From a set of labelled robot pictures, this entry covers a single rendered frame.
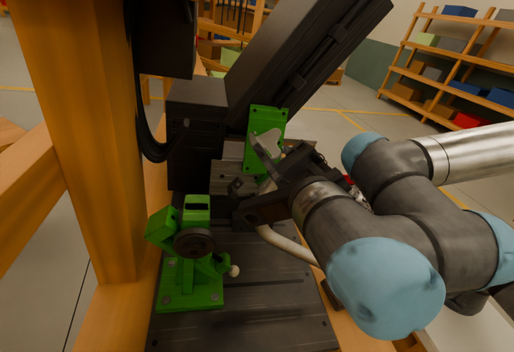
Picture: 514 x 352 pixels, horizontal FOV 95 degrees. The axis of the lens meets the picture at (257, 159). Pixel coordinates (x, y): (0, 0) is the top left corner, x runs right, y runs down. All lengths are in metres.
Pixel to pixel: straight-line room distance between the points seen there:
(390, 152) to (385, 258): 0.18
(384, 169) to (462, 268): 0.13
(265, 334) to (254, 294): 0.09
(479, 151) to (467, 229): 0.16
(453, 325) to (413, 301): 0.72
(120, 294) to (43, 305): 1.14
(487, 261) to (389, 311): 0.12
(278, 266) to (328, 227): 0.52
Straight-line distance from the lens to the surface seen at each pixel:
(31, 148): 0.48
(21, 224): 0.44
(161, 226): 0.48
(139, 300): 0.71
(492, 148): 0.44
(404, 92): 6.92
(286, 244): 0.58
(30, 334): 1.79
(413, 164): 0.37
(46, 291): 1.89
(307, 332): 0.70
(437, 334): 0.90
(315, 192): 0.29
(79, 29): 0.39
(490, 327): 1.04
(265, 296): 0.70
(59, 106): 0.44
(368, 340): 0.76
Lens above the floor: 1.51
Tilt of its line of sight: 33 degrees down
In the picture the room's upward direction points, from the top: 12 degrees clockwise
